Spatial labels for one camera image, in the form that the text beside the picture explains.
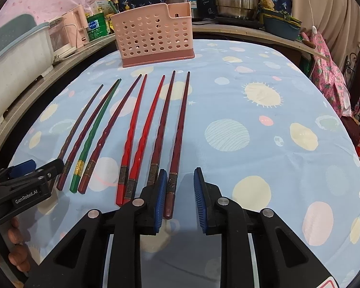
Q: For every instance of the maroon chopstick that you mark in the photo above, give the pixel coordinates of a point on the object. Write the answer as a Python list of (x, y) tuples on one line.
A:
[(158, 144), (169, 204)]

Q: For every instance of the white carton box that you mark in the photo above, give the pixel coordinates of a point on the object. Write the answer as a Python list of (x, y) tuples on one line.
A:
[(100, 7)]

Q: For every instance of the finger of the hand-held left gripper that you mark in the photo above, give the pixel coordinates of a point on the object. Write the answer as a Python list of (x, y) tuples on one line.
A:
[(24, 166), (51, 169)]

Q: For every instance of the person's left hand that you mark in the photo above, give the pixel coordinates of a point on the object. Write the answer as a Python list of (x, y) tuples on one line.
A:
[(16, 237)]

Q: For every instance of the beige curtain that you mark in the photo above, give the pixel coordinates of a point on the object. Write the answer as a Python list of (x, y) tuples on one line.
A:
[(333, 6)]

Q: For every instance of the thin brown chopstick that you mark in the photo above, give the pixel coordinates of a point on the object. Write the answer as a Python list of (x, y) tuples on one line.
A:
[(65, 147)]

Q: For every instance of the pink floral garment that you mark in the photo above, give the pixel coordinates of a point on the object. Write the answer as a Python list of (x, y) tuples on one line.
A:
[(330, 72)]

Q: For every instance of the white box with teal lid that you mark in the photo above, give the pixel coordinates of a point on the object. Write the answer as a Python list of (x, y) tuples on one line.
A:
[(15, 63)]

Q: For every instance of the blue plastic basin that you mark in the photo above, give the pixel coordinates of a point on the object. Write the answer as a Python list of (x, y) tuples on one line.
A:
[(280, 31)]

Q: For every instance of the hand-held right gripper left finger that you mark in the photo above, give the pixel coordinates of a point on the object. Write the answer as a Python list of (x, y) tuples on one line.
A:
[(159, 204)]

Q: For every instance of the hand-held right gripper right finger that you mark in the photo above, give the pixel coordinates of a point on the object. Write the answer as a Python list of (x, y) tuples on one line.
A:
[(199, 204)]

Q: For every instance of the long wooden counter board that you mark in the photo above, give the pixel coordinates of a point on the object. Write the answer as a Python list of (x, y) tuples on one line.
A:
[(258, 34)]

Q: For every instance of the green dish soap bottle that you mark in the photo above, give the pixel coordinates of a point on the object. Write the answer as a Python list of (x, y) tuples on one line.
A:
[(96, 27)]

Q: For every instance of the teal basin with yellow rim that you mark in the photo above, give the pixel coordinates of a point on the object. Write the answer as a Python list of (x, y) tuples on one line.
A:
[(280, 18)]

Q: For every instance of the pink perforated plastic basket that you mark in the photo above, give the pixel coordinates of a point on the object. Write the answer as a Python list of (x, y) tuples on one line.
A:
[(153, 36)]

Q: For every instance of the brown loofah sponge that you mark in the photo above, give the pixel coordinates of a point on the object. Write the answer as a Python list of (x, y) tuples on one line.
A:
[(267, 3)]

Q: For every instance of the pink electric kettle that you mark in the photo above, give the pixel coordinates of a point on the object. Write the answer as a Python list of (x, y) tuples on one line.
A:
[(76, 24)]

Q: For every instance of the black induction cooker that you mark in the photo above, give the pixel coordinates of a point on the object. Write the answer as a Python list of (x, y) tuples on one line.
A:
[(243, 21)]

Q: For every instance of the white blender machine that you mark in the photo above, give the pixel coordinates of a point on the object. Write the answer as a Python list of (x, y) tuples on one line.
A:
[(61, 40)]

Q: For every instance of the green chopstick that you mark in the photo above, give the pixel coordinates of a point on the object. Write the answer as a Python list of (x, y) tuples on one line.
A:
[(75, 183)]

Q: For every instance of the yellow pump bottle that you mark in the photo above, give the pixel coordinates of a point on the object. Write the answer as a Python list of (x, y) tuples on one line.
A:
[(126, 8)]

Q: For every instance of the steel rice cooker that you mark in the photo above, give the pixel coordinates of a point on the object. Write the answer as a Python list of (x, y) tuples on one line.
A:
[(186, 0)]

